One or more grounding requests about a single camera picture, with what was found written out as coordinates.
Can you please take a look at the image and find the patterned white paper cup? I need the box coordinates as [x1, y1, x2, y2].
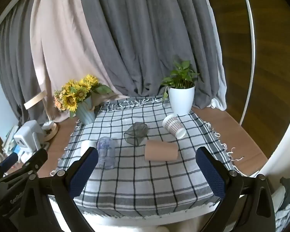
[162, 114, 186, 139]

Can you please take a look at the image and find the clear bluish plastic cup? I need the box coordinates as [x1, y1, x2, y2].
[97, 137, 116, 170]

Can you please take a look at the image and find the smoky grey glass cup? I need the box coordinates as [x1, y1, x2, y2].
[124, 122, 148, 146]

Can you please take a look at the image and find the green plant in white pot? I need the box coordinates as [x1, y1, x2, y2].
[162, 60, 199, 116]

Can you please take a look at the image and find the grey curtain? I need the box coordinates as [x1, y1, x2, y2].
[0, 0, 227, 123]

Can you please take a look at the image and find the sunflower bouquet in blue vase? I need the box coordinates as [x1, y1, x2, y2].
[54, 74, 113, 125]

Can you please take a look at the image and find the checkered grey white tablecloth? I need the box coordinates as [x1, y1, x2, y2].
[57, 97, 234, 218]

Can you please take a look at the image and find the white ring light hoop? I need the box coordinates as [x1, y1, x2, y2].
[238, 0, 256, 126]

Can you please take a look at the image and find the plain white cup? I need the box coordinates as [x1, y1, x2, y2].
[80, 140, 96, 155]

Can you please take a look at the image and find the pink paper cup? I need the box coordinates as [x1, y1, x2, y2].
[144, 140, 179, 161]

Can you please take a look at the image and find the wooden desk lamp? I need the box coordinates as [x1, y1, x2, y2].
[24, 90, 59, 141]

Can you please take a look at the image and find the white power strip cube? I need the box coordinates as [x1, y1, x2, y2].
[13, 120, 49, 154]

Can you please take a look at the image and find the beige curtain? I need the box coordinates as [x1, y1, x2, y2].
[30, 0, 125, 122]

